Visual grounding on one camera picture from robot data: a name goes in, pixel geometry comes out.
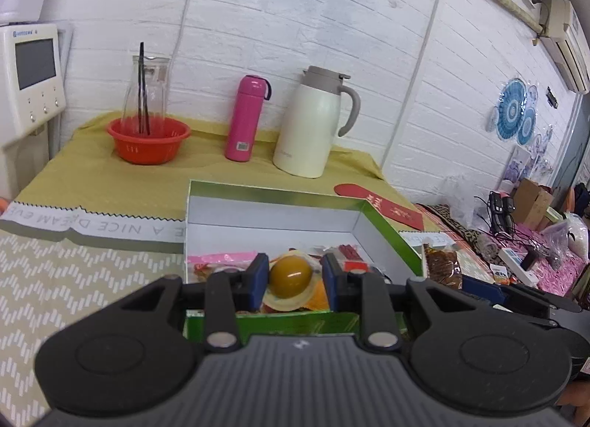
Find white appliance with screen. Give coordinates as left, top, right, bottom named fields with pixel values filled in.
left=0, top=24, right=66, bottom=147

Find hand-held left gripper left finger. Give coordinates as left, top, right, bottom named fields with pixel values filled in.
left=111, top=253, right=270, bottom=351

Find white thermal jug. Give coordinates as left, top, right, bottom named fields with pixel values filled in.
left=273, top=66, right=361, bottom=179

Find pink floral cloth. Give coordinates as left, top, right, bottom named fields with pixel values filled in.
left=484, top=219, right=590, bottom=309

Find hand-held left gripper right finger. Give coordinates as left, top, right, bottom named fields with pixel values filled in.
left=322, top=253, right=480, bottom=353

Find yellow tablecloth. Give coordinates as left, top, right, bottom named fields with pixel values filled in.
left=9, top=109, right=436, bottom=236

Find wall pictures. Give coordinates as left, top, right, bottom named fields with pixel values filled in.
left=502, top=146, right=532, bottom=183

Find red envelope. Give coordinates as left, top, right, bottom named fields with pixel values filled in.
left=334, top=184, right=425, bottom=230

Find orange plastic basket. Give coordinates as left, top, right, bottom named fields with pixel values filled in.
left=107, top=117, right=192, bottom=165

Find pink thermos bottle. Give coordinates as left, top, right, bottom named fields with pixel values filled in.
left=225, top=75, right=273, bottom=162

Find green cardboard box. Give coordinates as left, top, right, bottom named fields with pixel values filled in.
left=183, top=180, right=425, bottom=340

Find yellow jelly cup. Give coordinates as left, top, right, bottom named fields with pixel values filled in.
left=262, top=249, right=323, bottom=313

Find black sticks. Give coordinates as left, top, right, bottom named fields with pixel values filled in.
left=137, top=42, right=151, bottom=135

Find brown cardboard box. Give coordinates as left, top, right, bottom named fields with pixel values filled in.
left=513, top=178, right=555, bottom=230

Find white plastic bag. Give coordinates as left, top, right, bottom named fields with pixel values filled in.
left=539, top=212, right=590, bottom=263

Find clear glass carafe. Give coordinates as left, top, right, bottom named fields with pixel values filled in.
left=122, top=55, right=171, bottom=135

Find white air conditioner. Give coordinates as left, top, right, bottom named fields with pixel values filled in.
left=537, top=0, right=590, bottom=95

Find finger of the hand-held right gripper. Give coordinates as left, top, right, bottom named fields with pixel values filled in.
left=462, top=275, right=582, bottom=315
left=484, top=303, right=563, bottom=330

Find white wall cable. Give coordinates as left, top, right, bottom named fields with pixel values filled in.
left=386, top=0, right=455, bottom=165

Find white power strip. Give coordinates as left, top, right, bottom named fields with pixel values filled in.
left=498, top=248, right=538, bottom=286

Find clear plastic bag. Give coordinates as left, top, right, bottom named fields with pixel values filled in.
left=433, top=176, right=476, bottom=226

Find brown snack packet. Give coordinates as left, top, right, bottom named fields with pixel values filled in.
left=423, top=243, right=463, bottom=290

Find leopard print cloth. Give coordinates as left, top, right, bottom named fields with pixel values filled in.
left=417, top=203, right=504, bottom=266

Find pink snack packet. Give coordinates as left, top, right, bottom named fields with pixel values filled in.
left=187, top=250, right=259, bottom=281

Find red snack packet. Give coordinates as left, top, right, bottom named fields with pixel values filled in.
left=338, top=245, right=370, bottom=272

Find blue round wall decorations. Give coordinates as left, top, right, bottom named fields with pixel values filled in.
left=489, top=78, right=539, bottom=146

